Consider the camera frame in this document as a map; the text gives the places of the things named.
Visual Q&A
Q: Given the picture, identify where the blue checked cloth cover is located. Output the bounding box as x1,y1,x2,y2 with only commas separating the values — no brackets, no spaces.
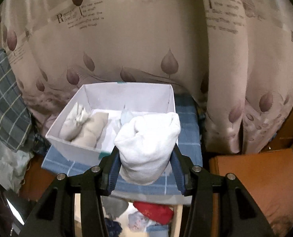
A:
41,94,204,205

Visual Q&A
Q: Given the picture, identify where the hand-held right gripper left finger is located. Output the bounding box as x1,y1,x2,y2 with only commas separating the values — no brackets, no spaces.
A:
24,146,122,237

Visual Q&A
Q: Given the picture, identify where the pale grey banded underwear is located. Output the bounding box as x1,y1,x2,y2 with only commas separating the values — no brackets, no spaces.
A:
120,105,134,126

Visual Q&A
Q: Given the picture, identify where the light grey underwear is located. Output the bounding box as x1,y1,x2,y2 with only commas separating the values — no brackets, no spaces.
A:
60,102,90,140

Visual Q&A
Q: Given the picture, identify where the navy floral underwear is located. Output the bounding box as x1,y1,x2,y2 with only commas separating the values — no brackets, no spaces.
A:
104,218,123,237

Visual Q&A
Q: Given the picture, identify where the white plastic bag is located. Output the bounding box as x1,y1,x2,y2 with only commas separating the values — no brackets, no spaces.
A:
0,128,34,193

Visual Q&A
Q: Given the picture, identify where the white cardboard box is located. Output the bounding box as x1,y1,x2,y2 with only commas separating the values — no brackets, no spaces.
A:
45,81,179,171

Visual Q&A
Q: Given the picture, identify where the leaf print curtain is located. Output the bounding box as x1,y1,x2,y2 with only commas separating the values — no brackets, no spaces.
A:
0,0,293,153

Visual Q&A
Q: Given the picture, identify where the white sock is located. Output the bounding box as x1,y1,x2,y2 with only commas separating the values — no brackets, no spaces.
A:
114,112,181,185

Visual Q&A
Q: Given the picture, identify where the red underwear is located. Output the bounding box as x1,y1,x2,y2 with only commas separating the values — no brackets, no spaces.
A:
133,201,175,225

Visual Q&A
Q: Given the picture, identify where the light floral underwear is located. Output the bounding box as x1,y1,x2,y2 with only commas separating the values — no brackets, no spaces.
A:
128,211,159,232

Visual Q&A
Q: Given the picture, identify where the brown wooden chair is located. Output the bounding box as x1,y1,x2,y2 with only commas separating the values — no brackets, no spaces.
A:
208,148,293,237

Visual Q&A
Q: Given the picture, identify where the grey plaid cloth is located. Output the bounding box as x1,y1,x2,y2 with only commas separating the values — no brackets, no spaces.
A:
0,48,36,152

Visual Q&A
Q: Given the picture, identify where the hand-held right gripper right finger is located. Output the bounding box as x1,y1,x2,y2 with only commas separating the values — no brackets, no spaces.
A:
171,144,270,237

